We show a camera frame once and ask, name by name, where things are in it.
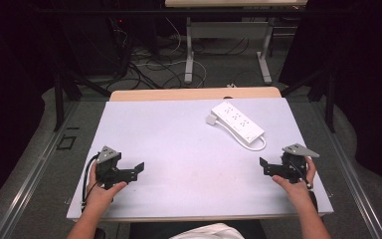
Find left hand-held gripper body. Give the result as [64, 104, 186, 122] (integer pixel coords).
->
[95, 145, 124, 190]

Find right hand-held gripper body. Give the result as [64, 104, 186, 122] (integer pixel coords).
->
[281, 142, 320, 185]

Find person's right hand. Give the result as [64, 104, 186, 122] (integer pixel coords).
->
[271, 155, 318, 204]

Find person's left hand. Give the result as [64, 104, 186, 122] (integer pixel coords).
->
[85, 161, 128, 215]

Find white table mat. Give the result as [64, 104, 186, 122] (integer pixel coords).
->
[66, 97, 334, 221]

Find white power strip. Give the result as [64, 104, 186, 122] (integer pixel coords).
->
[210, 101, 266, 145]

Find person's dark trousers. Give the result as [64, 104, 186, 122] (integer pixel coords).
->
[128, 219, 269, 239]

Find black metal stand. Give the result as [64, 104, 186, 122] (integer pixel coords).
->
[52, 63, 112, 132]
[280, 68, 337, 134]

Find person's white shirt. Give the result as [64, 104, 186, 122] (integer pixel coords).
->
[168, 222, 247, 239]

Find dark curtain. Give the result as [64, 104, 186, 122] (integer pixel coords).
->
[0, 0, 61, 217]
[278, 0, 382, 187]

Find black computer tower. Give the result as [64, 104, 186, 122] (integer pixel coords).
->
[58, 13, 130, 78]

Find white desk with metal legs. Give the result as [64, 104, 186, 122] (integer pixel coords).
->
[164, 0, 310, 86]

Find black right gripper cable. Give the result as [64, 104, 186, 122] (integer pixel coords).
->
[287, 159, 313, 191]

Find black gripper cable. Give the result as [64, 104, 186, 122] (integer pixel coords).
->
[80, 152, 101, 213]
[287, 159, 313, 191]

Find white power strip cable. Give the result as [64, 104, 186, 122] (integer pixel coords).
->
[214, 119, 268, 152]

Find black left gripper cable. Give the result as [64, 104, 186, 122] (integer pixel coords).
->
[80, 152, 101, 213]

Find metal floor rail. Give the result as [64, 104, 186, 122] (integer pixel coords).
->
[311, 99, 382, 239]
[0, 99, 81, 239]

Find tangle of floor cables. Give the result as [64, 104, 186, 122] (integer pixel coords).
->
[107, 16, 252, 91]

